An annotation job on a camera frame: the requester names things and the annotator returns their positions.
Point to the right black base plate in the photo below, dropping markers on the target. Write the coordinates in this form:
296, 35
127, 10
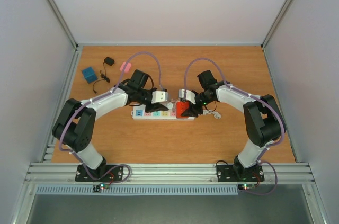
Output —
229, 173

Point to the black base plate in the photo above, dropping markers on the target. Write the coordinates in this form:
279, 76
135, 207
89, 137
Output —
229, 173
107, 173

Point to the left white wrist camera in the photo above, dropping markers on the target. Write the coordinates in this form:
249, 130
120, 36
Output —
159, 97

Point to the red cube socket adapter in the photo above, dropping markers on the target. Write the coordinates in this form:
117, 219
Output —
180, 108

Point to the aluminium front rail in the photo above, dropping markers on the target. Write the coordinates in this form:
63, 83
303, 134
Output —
64, 173

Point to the grey slotted cable duct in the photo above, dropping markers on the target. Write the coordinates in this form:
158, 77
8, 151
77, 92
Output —
137, 190

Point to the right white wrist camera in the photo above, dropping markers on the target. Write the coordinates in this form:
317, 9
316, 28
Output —
187, 95

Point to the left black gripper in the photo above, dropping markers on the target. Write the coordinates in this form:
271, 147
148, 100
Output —
157, 106

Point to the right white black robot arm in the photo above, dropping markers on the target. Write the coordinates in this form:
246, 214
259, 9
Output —
263, 120

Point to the white power strip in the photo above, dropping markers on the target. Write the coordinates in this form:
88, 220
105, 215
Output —
138, 113

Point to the left small circuit board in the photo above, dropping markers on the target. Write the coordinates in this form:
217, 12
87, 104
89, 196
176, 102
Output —
101, 187

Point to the white charger with pink cable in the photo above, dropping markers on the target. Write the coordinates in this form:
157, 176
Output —
171, 105

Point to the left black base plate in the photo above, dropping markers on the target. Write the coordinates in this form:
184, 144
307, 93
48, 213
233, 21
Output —
107, 173

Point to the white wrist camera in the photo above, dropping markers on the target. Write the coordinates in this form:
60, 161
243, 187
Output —
187, 95
159, 97

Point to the right small circuit board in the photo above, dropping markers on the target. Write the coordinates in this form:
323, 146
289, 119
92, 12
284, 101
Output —
246, 186

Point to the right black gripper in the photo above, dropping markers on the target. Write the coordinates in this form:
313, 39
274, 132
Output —
194, 110

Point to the small circuit board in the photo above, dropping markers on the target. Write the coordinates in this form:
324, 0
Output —
246, 186
101, 187

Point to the blue cube socket adapter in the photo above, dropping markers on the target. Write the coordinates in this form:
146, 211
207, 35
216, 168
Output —
89, 75

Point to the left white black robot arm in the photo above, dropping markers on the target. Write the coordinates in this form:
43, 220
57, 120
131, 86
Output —
75, 125

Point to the pink cube socket adapter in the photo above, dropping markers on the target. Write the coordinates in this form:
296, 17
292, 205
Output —
125, 67

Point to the black plug adapter with cable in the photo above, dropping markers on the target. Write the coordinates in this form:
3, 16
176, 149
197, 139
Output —
103, 73

